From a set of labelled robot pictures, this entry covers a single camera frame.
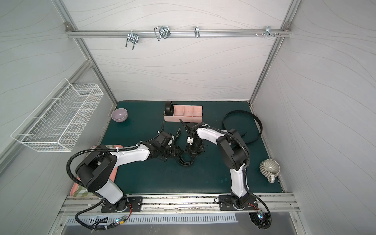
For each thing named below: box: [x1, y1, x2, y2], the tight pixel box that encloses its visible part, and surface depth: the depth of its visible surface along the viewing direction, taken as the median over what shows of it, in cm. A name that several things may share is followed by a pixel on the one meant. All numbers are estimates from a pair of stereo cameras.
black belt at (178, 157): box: [175, 148, 195, 166], surface depth 87 cm
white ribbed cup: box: [258, 158, 281, 184], surface depth 82 cm
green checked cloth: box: [72, 185, 95, 197], surface depth 76 cm
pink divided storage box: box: [163, 104, 204, 123], surface depth 116 cm
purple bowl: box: [110, 108, 129, 123], surface depth 109 cm
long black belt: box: [164, 100, 175, 117], surface depth 103 cm
